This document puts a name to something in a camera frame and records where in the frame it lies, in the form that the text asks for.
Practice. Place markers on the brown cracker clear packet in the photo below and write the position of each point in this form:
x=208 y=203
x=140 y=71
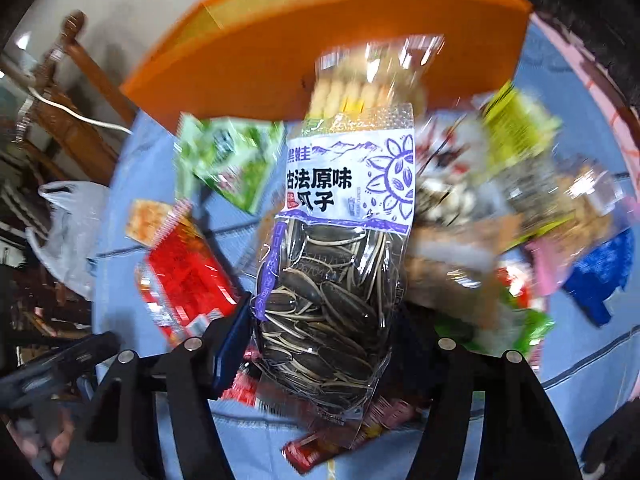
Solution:
x=450 y=260

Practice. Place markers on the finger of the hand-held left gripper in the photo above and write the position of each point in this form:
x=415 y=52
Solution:
x=60 y=362

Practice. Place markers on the yellow-green candy packet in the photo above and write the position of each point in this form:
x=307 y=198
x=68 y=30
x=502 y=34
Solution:
x=520 y=120

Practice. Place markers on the orange speckled snack packet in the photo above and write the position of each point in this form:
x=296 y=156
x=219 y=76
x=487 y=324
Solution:
x=145 y=220

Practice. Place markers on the blue foil packet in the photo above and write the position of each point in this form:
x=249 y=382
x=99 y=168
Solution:
x=600 y=275

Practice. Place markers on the red foil wrapper packet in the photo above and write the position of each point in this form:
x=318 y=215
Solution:
x=310 y=452

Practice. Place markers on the white plastic bag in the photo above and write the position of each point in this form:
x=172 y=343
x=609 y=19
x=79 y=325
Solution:
x=70 y=240

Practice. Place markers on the yellow cracker clear packet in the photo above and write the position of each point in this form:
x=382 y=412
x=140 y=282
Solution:
x=590 y=190

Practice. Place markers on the orange cardboard box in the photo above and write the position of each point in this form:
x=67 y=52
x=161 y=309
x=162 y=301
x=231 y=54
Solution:
x=250 y=60

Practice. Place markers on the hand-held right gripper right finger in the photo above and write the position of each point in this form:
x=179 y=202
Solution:
x=450 y=375

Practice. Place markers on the pink pastry packet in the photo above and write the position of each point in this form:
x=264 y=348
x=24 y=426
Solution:
x=545 y=265

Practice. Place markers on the white blossom print packet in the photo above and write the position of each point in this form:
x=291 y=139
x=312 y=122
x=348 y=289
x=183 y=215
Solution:
x=450 y=160

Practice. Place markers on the sunflower seed packet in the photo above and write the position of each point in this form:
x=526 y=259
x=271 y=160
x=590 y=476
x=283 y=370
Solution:
x=325 y=285

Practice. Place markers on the green pea snack packet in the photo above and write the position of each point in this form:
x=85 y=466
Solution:
x=225 y=160

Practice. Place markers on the carved wooden chair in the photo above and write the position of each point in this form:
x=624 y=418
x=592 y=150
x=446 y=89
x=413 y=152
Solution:
x=75 y=130

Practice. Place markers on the person's left hand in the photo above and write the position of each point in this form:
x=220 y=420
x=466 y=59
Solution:
x=60 y=447

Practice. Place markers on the cracker stick clear packet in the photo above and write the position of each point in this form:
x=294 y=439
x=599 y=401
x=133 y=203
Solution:
x=350 y=90

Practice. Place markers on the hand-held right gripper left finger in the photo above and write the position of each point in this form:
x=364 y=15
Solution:
x=232 y=350

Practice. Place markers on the small green packet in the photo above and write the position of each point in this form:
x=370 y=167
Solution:
x=510 y=330

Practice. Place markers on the blue checked tablecloth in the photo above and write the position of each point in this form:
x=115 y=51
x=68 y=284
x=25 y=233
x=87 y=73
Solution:
x=590 y=360

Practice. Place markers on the dark cloth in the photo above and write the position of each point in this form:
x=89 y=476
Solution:
x=615 y=440

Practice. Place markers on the red sausage packet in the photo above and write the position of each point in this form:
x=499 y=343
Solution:
x=185 y=270

